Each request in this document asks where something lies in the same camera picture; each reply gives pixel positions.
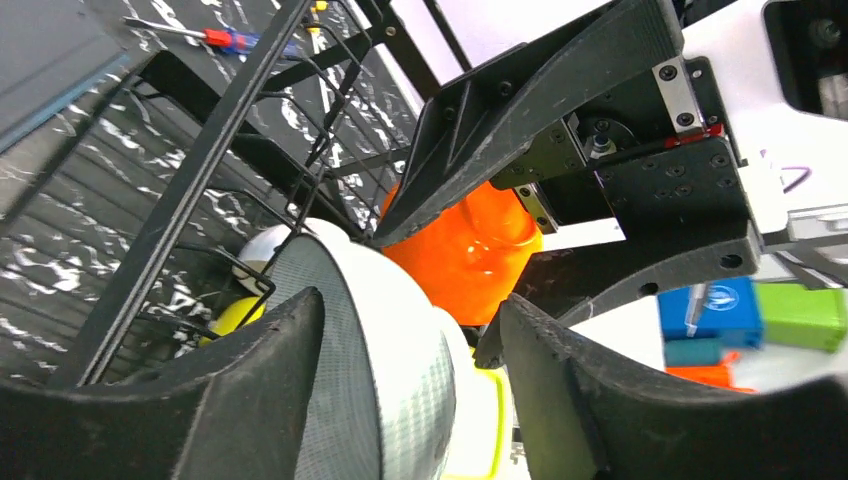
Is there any blue box outside table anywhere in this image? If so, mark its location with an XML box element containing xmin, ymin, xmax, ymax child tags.
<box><xmin>657</xmin><ymin>277</ymin><xmax>764</xmax><ymax>368</ymax></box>

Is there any dark grey flat box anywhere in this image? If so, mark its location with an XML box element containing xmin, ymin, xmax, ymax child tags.
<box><xmin>1</xmin><ymin>0</ymin><xmax>126</xmax><ymax>151</ymax></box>

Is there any dark striped white bowl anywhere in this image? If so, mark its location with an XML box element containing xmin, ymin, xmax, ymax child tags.
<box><xmin>231</xmin><ymin>224</ymin><xmax>291</xmax><ymax>296</ymax></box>

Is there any green white bowl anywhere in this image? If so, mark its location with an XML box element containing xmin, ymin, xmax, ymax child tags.
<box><xmin>442</xmin><ymin>358</ymin><xmax>514</xmax><ymax>480</ymax></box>

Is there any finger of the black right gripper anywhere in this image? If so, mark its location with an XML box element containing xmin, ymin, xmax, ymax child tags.
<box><xmin>373</xmin><ymin>0</ymin><xmax>684</xmax><ymax>247</ymax></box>
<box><xmin>473</xmin><ymin>218</ymin><xmax>763</xmax><ymax>370</ymax></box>

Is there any black wire dish rack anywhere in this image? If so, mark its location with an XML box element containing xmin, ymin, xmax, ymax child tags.
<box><xmin>48</xmin><ymin>1</ymin><xmax>436</xmax><ymax>389</ymax></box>

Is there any blue red screwdriver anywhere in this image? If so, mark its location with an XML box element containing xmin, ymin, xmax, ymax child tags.
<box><xmin>122</xmin><ymin>17</ymin><xmax>260</xmax><ymax>55</ymax></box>

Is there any orange white bowl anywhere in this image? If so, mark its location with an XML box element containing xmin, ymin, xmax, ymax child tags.
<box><xmin>382</xmin><ymin>183</ymin><xmax>543</xmax><ymax>327</ymax></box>

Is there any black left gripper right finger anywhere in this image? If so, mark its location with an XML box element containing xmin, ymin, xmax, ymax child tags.
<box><xmin>499</xmin><ymin>295</ymin><xmax>847</xmax><ymax>479</ymax></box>

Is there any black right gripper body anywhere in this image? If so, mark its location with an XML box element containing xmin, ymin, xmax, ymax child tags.
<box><xmin>491</xmin><ymin>57</ymin><xmax>752</xmax><ymax>239</ymax></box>

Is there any grey green small bowl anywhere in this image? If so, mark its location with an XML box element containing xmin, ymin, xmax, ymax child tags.
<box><xmin>269</xmin><ymin>218</ymin><xmax>457</xmax><ymax>479</ymax></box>

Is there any yellow green bowl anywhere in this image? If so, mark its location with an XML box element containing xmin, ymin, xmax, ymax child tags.
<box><xmin>209</xmin><ymin>296</ymin><xmax>265</xmax><ymax>336</ymax></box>

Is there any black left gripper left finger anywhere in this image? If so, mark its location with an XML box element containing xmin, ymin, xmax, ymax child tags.
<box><xmin>1</xmin><ymin>287</ymin><xmax>325</xmax><ymax>479</ymax></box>

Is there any green box outside table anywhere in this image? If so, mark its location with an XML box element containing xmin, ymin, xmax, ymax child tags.
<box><xmin>755</xmin><ymin>283</ymin><xmax>847</xmax><ymax>353</ymax></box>

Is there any orange box outside table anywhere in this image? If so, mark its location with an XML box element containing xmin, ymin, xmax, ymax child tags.
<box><xmin>665</xmin><ymin>352</ymin><xmax>756</xmax><ymax>393</ymax></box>

